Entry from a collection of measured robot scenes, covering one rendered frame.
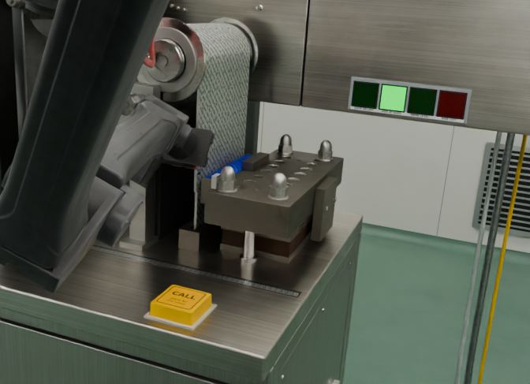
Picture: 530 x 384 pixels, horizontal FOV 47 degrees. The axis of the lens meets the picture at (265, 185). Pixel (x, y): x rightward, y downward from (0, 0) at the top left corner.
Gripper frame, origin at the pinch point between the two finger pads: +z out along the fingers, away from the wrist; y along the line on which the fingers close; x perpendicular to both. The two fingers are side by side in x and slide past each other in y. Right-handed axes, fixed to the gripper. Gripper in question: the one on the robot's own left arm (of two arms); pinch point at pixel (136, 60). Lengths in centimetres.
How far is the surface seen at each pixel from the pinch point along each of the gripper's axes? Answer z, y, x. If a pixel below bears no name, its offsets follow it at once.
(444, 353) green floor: 193, 61, -4
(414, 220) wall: 282, 32, 85
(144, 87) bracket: 6.0, -0.4, -1.7
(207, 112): 14.3, 8.8, -0.4
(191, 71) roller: 5.8, 7.4, 2.7
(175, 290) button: 9.1, 16.5, -34.7
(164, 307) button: 5.3, 17.4, -38.0
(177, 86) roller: 7.7, 4.7, 0.4
